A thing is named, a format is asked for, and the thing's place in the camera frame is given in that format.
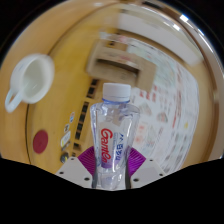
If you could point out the brown cardboard box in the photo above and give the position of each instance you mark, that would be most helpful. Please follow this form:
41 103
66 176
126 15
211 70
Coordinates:
121 63

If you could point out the white ceramic mug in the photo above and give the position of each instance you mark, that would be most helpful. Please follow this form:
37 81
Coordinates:
31 80

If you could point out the small round sticker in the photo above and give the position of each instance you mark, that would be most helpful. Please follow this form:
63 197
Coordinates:
66 127

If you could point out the large printed wall poster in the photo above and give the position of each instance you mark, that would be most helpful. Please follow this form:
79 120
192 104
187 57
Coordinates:
166 110

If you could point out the clear plastic water bottle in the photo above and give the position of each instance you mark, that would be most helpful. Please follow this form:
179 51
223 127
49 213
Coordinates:
115 143

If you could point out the round blue sticker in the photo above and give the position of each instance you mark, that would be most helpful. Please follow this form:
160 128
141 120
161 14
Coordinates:
72 116

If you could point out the small black yellow device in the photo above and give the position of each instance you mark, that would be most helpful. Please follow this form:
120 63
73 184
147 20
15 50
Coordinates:
64 157

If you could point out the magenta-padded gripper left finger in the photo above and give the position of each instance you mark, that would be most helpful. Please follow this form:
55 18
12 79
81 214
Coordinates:
75 170

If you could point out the pale rectangular sticker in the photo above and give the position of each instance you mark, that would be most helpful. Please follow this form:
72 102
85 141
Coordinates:
65 138

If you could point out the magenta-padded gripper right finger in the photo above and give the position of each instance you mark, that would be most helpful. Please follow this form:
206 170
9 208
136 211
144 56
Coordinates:
146 171

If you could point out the flat round red coaster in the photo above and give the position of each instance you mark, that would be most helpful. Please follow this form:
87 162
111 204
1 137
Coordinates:
40 141

